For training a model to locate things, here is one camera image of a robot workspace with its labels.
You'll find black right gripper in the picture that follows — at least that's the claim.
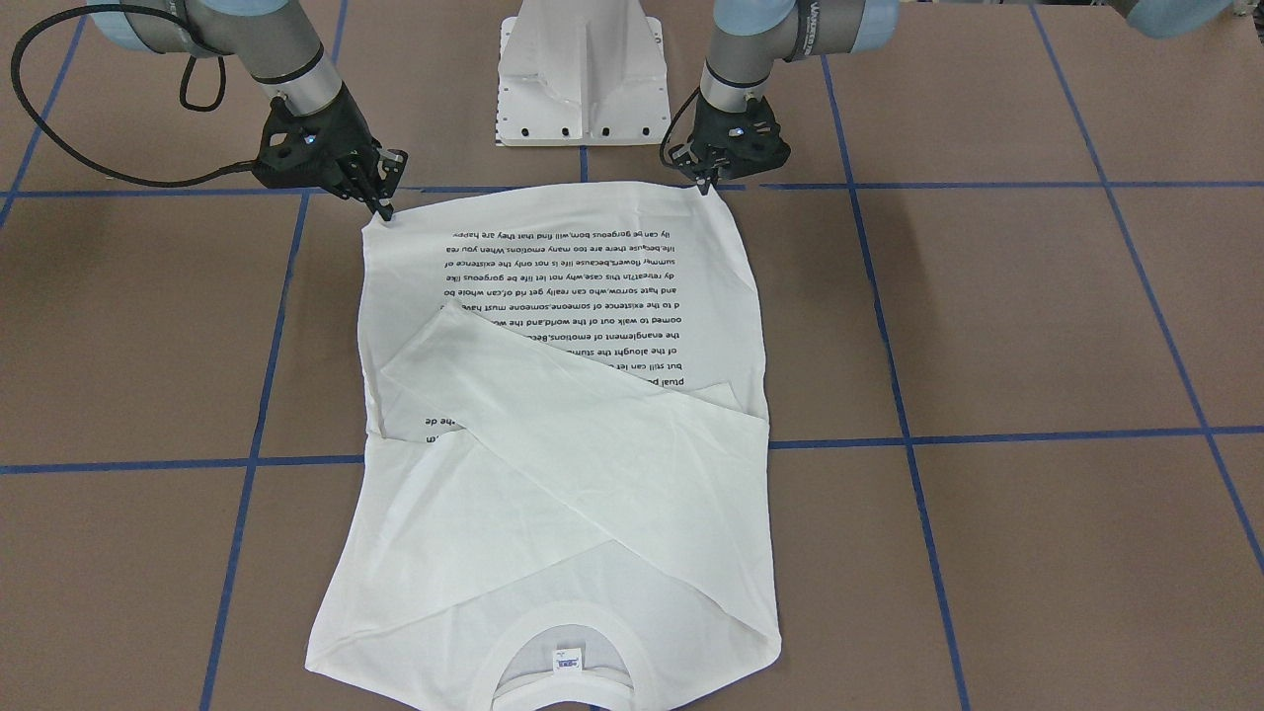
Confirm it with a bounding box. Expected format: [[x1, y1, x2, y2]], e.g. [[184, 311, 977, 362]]
[[252, 87, 408, 221]]

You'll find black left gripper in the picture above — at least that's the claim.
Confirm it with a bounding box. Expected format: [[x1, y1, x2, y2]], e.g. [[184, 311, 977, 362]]
[[667, 89, 791, 197]]

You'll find white long-sleeve printed shirt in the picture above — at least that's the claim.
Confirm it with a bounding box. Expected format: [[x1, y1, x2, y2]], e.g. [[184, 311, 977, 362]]
[[305, 182, 782, 710]]

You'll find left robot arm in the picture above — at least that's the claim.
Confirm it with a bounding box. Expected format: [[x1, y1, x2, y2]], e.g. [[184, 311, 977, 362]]
[[660, 1, 902, 194]]

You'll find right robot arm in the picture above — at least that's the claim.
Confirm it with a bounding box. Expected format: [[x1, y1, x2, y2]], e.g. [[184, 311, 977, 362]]
[[94, 1, 407, 221]]

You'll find black braided cable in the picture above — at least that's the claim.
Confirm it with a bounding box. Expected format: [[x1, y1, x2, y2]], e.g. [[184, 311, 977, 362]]
[[660, 87, 704, 170], [10, 4, 268, 189]]

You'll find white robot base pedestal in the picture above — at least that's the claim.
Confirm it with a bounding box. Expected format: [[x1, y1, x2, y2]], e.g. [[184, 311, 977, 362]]
[[495, 1, 670, 147]]

